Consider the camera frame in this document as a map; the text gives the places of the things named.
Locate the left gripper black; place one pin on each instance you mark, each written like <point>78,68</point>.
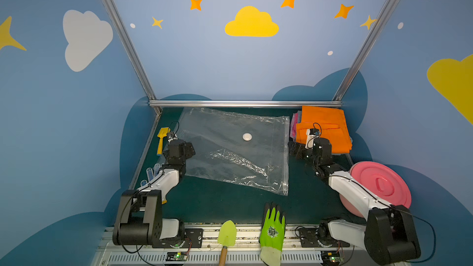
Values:
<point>172,159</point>

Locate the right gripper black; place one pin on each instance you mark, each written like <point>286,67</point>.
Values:
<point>299,149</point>

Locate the pink trousers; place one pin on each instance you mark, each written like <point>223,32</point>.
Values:
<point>296,119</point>

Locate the clear plastic vacuum bag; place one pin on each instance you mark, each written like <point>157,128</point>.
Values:
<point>222,154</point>

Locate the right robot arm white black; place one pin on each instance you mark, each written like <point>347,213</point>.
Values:
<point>389,235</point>

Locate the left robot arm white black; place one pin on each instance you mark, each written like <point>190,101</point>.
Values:
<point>140,218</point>

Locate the white bag vacuum valve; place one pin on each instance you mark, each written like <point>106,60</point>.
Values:
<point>247,137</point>

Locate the yellow toy shovel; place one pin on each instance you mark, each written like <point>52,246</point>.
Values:
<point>162,134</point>

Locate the blue dotted white glove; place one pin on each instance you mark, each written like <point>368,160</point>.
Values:
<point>153,171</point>

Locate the pink bucket with lid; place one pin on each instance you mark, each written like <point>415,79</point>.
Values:
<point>383,182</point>

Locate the green black work glove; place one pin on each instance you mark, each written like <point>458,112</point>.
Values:
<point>272,235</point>

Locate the green garden trowel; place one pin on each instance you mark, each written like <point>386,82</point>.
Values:
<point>226,238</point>

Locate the left controller board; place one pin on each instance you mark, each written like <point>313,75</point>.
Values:
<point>176,257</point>

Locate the controller board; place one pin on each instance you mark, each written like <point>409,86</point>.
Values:
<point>330,258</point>
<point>176,257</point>

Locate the right controller board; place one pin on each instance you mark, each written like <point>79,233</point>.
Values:
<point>330,258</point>

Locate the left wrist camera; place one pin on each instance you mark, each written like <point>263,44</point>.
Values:
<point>171,136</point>

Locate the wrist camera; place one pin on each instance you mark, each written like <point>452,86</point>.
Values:
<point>312,134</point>
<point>171,136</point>

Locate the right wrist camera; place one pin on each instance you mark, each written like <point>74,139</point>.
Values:
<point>312,134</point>

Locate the aluminium frame rail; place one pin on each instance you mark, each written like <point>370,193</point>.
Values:
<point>243,104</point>

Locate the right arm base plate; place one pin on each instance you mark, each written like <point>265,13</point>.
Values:
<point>309,238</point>

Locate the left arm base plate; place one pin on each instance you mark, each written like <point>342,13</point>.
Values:
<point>188,238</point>

